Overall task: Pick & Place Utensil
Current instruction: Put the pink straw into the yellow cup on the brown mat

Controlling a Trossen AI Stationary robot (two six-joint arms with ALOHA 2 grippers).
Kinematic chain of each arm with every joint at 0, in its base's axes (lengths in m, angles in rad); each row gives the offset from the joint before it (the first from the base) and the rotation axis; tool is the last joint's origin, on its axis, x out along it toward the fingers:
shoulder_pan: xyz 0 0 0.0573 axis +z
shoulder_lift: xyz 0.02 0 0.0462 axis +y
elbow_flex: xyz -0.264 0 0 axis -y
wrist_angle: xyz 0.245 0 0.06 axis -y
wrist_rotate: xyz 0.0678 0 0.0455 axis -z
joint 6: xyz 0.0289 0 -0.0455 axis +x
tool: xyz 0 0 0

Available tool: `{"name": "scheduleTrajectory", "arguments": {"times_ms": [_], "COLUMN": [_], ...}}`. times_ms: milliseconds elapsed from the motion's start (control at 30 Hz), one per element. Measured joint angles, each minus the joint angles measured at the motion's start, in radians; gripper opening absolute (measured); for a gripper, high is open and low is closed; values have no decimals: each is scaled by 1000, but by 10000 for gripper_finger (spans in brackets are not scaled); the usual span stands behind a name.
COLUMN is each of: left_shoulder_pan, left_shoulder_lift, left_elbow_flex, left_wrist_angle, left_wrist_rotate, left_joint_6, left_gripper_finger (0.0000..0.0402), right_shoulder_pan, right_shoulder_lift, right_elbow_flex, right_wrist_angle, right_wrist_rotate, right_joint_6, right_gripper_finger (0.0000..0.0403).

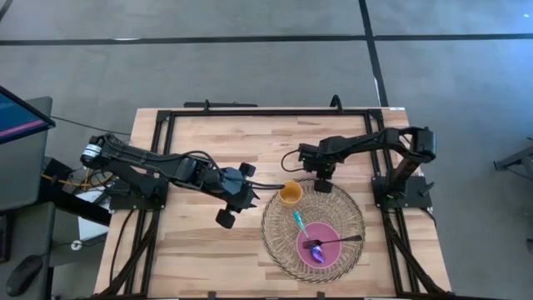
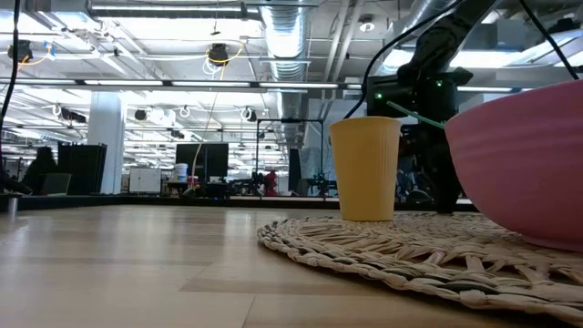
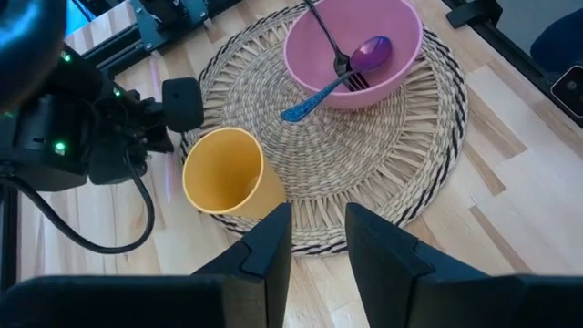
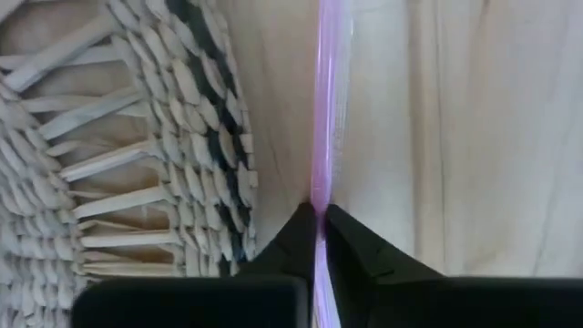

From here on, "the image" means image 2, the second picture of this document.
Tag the black aluminium table frame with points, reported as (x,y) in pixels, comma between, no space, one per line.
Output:
(136,201)

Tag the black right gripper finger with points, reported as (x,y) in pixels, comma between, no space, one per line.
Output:
(444,173)

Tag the black ceiling mounted device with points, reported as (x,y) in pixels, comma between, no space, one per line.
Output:
(20,50)
(219,54)

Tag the white square pillar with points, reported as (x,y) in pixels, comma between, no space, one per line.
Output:
(106,141)

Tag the white cabinet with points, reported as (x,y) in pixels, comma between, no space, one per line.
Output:
(145,180)

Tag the black cabinet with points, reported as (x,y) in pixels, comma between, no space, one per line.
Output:
(84,168)

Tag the black background screen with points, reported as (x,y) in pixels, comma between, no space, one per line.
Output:
(202,159)

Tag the white plastic bucket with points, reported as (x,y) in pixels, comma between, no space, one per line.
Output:
(181,172)

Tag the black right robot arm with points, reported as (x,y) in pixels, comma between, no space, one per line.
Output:
(442,41)

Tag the grey bin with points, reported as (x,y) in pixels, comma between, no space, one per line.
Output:
(57,183)

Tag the person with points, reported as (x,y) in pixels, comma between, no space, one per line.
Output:
(41,168)

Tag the silver ventilation duct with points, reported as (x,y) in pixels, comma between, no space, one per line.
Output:
(287,41)

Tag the black tall frame stand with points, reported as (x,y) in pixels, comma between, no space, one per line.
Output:
(289,121)

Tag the red background object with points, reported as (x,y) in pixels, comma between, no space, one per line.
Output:
(271,182)

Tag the iridescent blue metal spoon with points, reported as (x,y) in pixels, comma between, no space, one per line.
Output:
(414,115)

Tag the round woven straw placemat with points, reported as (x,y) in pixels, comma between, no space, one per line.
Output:
(410,246)

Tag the yellow ribbed cup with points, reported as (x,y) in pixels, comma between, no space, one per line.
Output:
(366,168)

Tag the pink plastic bowl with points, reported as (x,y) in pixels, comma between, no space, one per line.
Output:
(524,164)

